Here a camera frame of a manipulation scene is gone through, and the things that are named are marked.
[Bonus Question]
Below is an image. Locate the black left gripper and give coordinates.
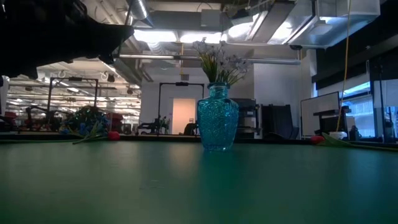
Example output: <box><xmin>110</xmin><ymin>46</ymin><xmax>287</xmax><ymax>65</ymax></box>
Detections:
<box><xmin>0</xmin><ymin>0</ymin><xmax>136</xmax><ymax>80</ymax></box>

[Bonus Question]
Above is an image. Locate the white artificial flower bunch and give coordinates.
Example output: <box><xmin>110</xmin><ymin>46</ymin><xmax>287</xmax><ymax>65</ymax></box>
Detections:
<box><xmin>192</xmin><ymin>37</ymin><xmax>252</xmax><ymax>86</ymax></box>

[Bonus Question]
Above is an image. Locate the teal glass vase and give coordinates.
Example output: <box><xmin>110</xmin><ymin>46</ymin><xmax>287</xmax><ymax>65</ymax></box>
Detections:
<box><xmin>197</xmin><ymin>82</ymin><xmax>240</xmax><ymax>152</ymax></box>

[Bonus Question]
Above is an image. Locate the blue artificial flower bunch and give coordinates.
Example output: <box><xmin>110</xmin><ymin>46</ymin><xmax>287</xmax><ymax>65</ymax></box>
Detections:
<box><xmin>60</xmin><ymin>105</ymin><xmax>109</xmax><ymax>146</ymax></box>

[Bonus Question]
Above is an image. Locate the red artificial tulip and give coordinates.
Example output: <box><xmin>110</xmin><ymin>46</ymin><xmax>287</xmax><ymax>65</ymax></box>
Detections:
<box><xmin>310</xmin><ymin>132</ymin><xmax>398</xmax><ymax>153</ymax></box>
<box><xmin>93</xmin><ymin>130</ymin><xmax>121</xmax><ymax>142</ymax></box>

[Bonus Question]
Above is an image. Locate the grey ceiling pipe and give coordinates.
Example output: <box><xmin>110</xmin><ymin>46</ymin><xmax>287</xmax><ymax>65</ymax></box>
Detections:
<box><xmin>118</xmin><ymin>54</ymin><xmax>302</xmax><ymax>66</ymax></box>

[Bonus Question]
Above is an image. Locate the green table mat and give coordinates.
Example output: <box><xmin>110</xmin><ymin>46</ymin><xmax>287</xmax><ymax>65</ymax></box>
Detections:
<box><xmin>0</xmin><ymin>138</ymin><xmax>398</xmax><ymax>224</ymax></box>

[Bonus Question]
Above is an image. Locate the black leaning panel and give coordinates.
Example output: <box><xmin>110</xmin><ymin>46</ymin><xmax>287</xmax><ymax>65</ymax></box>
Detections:
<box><xmin>261</xmin><ymin>104</ymin><xmax>295</xmax><ymax>139</ymax></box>

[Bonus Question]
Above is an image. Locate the whiteboard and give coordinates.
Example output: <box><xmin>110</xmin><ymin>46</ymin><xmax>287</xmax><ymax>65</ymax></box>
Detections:
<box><xmin>300</xmin><ymin>91</ymin><xmax>341</xmax><ymax>138</ymax></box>

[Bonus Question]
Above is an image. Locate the small white round object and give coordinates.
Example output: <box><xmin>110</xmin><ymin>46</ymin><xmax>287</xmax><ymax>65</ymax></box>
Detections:
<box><xmin>328</xmin><ymin>130</ymin><xmax>348</xmax><ymax>141</ymax></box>

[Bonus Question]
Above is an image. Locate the round silver ventilation duct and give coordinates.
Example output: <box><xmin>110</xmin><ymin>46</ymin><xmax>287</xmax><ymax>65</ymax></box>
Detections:
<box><xmin>126</xmin><ymin>0</ymin><xmax>154</xmax><ymax>28</ymax></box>

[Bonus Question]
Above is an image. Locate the black gantry frame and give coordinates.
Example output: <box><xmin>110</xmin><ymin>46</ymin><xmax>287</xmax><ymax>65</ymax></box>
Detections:
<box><xmin>158</xmin><ymin>81</ymin><xmax>206</xmax><ymax>135</ymax></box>
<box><xmin>46</xmin><ymin>77</ymin><xmax>99</xmax><ymax>131</ymax></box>

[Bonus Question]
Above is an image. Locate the black aluminium table frame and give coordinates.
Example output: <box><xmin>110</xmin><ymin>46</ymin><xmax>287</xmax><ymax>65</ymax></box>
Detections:
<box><xmin>0</xmin><ymin>132</ymin><xmax>398</xmax><ymax>146</ymax></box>

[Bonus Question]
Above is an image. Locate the rectangular silver ventilation duct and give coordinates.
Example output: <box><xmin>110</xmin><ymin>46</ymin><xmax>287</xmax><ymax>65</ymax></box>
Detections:
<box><xmin>223</xmin><ymin>0</ymin><xmax>382</xmax><ymax>50</ymax></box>

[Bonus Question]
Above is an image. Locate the yellow hanging cable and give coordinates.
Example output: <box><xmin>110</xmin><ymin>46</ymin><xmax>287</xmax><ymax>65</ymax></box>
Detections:
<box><xmin>335</xmin><ymin>0</ymin><xmax>352</xmax><ymax>132</ymax></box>

